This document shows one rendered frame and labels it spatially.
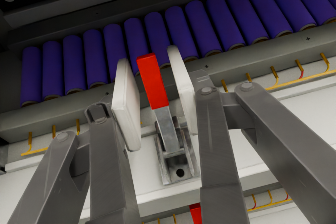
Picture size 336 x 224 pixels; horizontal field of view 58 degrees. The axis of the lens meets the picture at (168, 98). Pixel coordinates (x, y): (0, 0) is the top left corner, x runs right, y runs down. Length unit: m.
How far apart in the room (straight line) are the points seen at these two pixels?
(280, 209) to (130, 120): 0.29
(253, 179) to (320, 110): 0.07
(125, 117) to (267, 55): 0.14
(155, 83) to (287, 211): 0.29
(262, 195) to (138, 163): 0.22
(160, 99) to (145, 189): 0.07
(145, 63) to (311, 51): 0.14
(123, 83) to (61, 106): 0.09
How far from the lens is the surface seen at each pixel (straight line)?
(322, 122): 0.25
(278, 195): 0.43
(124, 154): 0.16
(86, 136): 0.16
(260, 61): 0.25
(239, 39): 0.27
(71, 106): 0.25
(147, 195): 0.23
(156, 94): 0.19
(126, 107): 0.15
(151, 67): 0.19
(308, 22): 0.28
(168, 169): 0.22
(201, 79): 0.17
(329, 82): 0.27
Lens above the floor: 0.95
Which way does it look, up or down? 43 degrees down
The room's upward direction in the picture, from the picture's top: 17 degrees counter-clockwise
